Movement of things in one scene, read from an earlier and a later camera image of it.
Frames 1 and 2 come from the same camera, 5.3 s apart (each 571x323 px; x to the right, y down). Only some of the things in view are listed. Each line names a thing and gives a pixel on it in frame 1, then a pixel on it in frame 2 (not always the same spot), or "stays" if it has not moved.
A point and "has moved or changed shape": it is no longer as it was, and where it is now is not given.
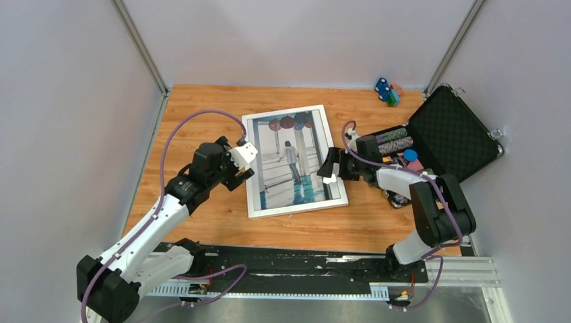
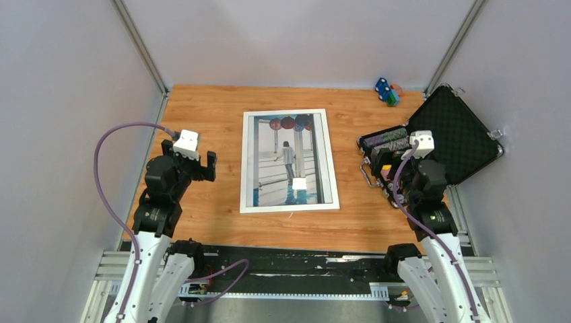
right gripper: (336, 155) -> (412, 160)
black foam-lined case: (449, 138) stays
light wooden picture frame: (292, 145) has moved or changed shape
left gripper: (240, 176) -> (167, 147)
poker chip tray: (396, 147) stays
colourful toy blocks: (390, 93) stays
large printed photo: (286, 165) has moved or changed shape
